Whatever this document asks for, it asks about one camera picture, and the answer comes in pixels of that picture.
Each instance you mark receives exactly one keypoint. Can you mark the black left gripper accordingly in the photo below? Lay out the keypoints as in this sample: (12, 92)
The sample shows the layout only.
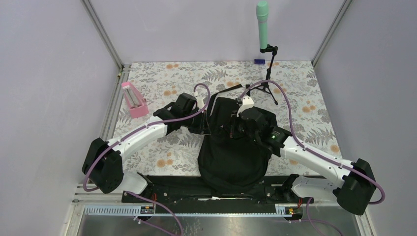
(202, 128)

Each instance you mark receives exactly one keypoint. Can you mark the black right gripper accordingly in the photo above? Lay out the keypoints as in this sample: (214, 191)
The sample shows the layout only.
(234, 121)

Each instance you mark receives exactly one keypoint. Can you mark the black student backpack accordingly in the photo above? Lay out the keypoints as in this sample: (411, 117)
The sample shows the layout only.
(225, 164)

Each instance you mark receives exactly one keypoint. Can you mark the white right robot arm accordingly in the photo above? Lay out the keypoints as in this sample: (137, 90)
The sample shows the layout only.
(350, 184)

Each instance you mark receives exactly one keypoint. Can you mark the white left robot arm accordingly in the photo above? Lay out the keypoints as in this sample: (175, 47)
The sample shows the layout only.
(103, 164)

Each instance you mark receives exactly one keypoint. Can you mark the floral table mat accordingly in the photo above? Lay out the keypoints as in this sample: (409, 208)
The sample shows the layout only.
(295, 97)

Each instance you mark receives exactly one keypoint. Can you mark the small blue block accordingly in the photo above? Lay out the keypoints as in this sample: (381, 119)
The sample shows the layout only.
(259, 61)

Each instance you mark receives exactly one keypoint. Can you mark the black microphone tripod stand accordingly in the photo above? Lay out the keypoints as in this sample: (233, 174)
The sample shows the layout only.
(264, 86)

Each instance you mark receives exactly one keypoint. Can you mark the mint green microphone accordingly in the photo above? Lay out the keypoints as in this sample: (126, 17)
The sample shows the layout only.
(262, 11)

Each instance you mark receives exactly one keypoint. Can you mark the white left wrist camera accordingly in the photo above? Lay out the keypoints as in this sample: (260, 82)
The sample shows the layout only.
(200, 104)

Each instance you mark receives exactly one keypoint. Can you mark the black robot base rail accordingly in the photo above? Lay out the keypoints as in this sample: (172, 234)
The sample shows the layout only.
(191, 195)

